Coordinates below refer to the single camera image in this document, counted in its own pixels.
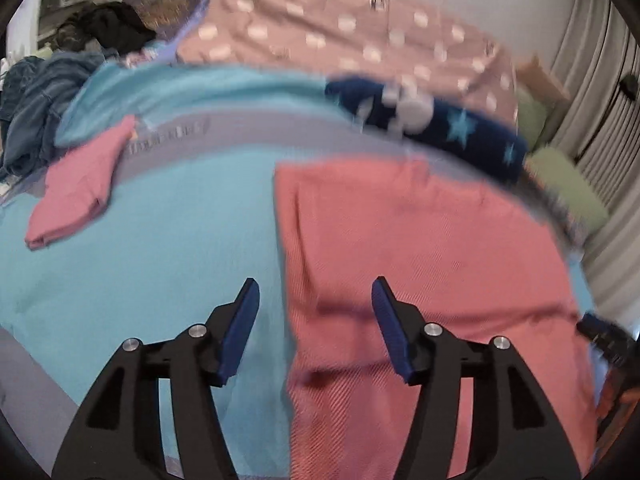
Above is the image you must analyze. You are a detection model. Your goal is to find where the turquoise and grey bedspread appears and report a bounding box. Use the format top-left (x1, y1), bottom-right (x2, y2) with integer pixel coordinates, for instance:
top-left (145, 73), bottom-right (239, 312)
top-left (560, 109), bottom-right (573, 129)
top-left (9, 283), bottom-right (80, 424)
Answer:
top-left (0, 57), bottom-right (596, 480)

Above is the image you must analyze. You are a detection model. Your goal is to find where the navy star print blanket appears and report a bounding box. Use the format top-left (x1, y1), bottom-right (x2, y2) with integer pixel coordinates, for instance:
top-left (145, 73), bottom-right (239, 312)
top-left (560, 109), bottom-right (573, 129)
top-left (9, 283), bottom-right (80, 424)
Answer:
top-left (325, 76), bottom-right (528, 183)

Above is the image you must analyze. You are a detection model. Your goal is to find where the large pink knit garment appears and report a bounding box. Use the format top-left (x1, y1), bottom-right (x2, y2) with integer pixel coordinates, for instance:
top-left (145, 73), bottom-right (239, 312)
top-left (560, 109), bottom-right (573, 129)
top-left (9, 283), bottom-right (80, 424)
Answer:
top-left (274, 157), bottom-right (598, 480)

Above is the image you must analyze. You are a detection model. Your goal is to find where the green pillow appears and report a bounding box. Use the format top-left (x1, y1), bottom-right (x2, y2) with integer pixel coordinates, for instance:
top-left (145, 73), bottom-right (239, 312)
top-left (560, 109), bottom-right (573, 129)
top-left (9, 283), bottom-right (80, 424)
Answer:
top-left (515, 87), bottom-right (551, 150)
top-left (525, 147), bottom-right (609, 235)

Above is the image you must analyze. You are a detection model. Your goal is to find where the black clothes pile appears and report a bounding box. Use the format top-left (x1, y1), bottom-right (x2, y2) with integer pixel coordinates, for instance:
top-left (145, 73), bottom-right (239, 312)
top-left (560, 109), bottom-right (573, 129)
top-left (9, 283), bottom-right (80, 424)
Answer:
top-left (82, 2), bottom-right (156, 56)

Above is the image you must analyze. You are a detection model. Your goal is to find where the small folded pink garment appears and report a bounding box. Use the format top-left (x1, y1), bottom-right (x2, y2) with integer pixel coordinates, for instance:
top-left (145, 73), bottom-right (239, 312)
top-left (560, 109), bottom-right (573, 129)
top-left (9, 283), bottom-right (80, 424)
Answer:
top-left (25, 115), bottom-right (138, 251)

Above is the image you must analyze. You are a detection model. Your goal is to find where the purple printed blanket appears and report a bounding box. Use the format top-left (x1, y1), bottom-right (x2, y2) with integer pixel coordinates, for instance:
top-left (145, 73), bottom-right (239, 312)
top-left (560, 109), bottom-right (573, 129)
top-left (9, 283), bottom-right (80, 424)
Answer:
top-left (124, 0), bottom-right (213, 43)

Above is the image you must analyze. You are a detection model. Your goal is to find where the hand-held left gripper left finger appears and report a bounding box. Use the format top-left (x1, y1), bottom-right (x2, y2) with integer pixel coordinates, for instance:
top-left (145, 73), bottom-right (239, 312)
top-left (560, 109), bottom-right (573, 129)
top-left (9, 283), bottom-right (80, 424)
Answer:
top-left (50, 277), bottom-right (261, 480)

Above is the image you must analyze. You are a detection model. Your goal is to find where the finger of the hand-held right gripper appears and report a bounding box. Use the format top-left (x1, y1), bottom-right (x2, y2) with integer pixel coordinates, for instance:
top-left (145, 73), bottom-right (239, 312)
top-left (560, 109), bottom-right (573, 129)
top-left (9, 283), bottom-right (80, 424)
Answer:
top-left (576, 312), bottom-right (628, 363)

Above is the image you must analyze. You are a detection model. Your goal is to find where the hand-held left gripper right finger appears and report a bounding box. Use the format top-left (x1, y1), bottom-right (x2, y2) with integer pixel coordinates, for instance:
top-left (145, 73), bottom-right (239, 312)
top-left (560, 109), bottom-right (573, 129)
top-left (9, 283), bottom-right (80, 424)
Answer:
top-left (371, 276), bottom-right (583, 480)

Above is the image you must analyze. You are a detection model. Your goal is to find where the pink polka dot blanket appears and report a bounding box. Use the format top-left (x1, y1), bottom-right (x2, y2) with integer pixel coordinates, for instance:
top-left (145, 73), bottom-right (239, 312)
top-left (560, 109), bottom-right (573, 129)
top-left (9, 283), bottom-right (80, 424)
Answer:
top-left (177, 0), bottom-right (518, 121)

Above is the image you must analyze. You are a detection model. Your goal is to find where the blue denim clothes pile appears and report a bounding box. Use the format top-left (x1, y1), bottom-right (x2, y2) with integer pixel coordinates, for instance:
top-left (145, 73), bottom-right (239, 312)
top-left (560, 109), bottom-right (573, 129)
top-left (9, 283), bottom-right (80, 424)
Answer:
top-left (0, 52), bottom-right (108, 176)

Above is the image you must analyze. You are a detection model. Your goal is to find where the beige pillow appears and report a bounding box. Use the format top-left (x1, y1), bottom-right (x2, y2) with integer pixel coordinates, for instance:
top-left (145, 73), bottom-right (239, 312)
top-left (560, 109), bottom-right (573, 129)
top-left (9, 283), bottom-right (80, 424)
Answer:
top-left (517, 57), bottom-right (572, 107)

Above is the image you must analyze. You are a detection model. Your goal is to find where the beige pleated curtain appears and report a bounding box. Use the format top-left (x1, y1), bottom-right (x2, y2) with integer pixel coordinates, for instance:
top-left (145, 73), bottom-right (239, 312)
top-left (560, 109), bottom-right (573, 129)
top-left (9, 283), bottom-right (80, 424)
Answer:
top-left (549, 0), bottom-right (640, 331)

